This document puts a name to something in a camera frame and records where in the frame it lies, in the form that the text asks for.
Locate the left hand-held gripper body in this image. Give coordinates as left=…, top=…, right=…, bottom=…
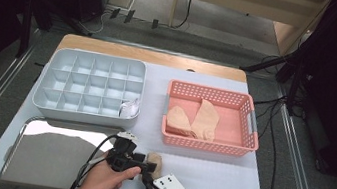
left=104, top=128, right=144, bottom=176

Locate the beige sock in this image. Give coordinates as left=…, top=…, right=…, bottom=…
left=143, top=151, right=166, bottom=181
left=188, top=98, right=223, bottom=143
left=164, top=104, right=197, bottom=138

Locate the white sock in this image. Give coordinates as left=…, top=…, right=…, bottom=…
left=118, top=96, right=141, bottom=120

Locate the silver metal tray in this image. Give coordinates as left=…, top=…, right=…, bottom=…
left=0, top=110, right=130, bottom=189

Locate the white compartment storage box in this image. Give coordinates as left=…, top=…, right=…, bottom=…
left=29, top=43, right=149, bottom=131

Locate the pink perforated plastic basket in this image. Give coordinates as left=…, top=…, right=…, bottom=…
left=158, top=77, right=268, bottom=160

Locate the person's left hand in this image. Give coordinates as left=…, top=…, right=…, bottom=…
left=67, top=156, right=143, bottom=189

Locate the white table cover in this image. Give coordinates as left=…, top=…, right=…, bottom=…
left=0, top=37, right=285, bottom=189

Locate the black tripod stand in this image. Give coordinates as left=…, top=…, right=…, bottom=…
left=233, top=39, right=311, bottom=118

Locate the black metal stand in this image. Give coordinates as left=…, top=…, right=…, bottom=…
left=14, top=0, right=48, bottom=62

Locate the wooden bench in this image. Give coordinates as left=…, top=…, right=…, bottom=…
left=165, top=0, right=332, bottom=63

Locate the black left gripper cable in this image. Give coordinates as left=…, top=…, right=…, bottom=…
left=64, top=127, right=122, bottom=189

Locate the black floor cable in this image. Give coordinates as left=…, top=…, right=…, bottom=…
left=239, top=90, right=290, bottom=189

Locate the white floor cable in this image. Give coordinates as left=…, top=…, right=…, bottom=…
left=78, top=6, right=116, bottom=38

